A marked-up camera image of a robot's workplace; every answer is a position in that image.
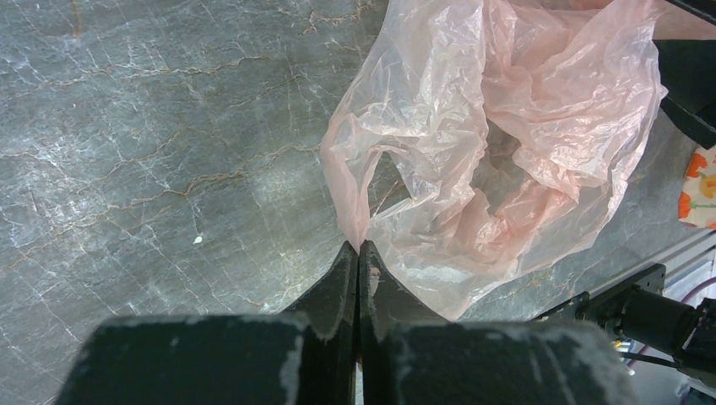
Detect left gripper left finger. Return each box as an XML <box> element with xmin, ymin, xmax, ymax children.
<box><xmin>57</xmin><ymin>243</ymin><xmax>358</xmax><ymax>404</ymax></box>

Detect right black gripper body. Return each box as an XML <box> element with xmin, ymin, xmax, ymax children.
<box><xmin>654</xmin><ymin>1</ymin><xmax>715</xmax><ymax>149</ymax></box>

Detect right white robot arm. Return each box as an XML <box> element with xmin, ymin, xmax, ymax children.
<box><xmin>537</xmin><ymin>1</ymin><xmax>715</xmax><ymax>387</ymax></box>

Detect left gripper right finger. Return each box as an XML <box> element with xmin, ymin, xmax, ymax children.
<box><xmin>359</xmin><ymin>241</ymin><xmax>637</xmax><ymax>404</ymax></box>

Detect pink plastic trash bag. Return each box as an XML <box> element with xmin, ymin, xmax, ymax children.
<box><xmin>321</xmin><ymin>1</ymin><xmax>666</xmax><ymax>320</ymax></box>

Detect floral orange garment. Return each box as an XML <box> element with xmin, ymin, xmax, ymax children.
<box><xmin>677</xmin><ymin>147</ymin><xmax>715</xmax><ymax>230</ymax></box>

